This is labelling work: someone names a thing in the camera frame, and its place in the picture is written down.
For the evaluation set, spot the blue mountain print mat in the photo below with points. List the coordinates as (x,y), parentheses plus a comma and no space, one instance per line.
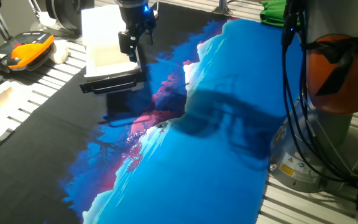
(197,171)

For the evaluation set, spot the green cloth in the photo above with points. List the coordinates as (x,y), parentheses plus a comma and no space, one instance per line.
(273,14)

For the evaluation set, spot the orange black teach pendant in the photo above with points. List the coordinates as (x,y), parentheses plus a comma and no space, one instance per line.
(26,51)

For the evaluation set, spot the thin metal rod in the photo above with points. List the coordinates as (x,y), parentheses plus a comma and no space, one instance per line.
(35,9)

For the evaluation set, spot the silver orange robot arm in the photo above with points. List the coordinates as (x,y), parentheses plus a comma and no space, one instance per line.
(331,18)

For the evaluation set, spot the aluminium frame post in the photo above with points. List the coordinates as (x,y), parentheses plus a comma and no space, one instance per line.
(222,7)

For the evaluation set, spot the white rounded plastic object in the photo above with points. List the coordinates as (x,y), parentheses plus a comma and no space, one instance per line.
(59,53)

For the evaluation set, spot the black round spool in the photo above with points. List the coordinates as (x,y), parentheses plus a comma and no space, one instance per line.
(67,14)

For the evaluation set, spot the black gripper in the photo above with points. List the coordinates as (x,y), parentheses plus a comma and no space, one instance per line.
(132,14)

